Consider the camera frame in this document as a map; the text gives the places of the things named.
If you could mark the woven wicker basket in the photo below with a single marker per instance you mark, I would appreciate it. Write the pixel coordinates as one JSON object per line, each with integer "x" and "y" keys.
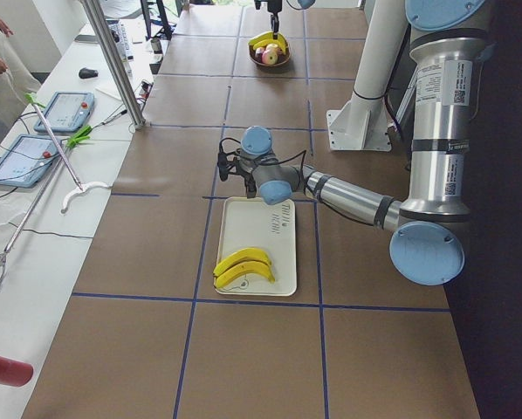
{"x": 282, "y": 59}

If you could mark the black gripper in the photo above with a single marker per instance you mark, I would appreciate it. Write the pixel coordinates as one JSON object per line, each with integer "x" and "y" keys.
{"x": 247, "y": 176}
{"x": 274, "y": 21}

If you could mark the cream bear tray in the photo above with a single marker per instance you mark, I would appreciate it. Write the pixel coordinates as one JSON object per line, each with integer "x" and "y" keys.
{"x": 253, "y": 223}

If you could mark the green clip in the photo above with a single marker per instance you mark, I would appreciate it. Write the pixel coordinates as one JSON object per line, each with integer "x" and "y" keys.
{"x": 81, "y": 135}

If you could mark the black orange connector block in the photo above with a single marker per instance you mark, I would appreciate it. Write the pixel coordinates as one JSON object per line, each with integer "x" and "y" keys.
{"x": 145, "y": 90}

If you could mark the aluminium frame post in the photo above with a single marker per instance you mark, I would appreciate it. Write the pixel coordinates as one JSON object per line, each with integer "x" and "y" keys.
{"x": 102, "y": 31}

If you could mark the white camera post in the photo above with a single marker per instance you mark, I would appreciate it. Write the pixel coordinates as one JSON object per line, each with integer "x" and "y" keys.
{"x": 361, "y": 124}

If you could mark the teach pendant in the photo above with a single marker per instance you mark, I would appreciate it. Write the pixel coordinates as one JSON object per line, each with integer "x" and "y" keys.
{"x": 67, "y": 112}
{"x": 25, "y": 162}

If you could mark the red cylinder bottle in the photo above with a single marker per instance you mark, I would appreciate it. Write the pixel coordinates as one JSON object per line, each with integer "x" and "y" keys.
{"x": 14, "y": 373}

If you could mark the white curved hook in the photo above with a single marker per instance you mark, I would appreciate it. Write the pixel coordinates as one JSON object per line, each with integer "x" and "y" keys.
{"x": 81, "y": 190}

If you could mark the dark red apple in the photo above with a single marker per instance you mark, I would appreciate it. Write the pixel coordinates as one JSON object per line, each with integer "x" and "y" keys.
{"x": 258, "y": 54}

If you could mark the far teach pendant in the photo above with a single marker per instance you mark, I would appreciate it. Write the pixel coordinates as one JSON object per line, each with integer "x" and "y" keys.
{"x": 67, "y": 112}

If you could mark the person in white coat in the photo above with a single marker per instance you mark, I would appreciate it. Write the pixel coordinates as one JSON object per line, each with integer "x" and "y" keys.
{"x": 15, "y": 80}

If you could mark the near teach pendant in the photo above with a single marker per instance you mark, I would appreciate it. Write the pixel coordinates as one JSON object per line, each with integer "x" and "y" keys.
{"x": 25, "y": 162}

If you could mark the yellow banana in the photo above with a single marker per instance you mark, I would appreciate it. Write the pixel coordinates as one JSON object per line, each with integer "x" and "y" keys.
{"x": 260, "y": 37}
{"x": 242, "y": 269}
{"x": 244, "y": 255}

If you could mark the black computer mouse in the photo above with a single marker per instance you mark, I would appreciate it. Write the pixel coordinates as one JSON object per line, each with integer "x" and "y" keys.
{"x": 87, "y": 73}

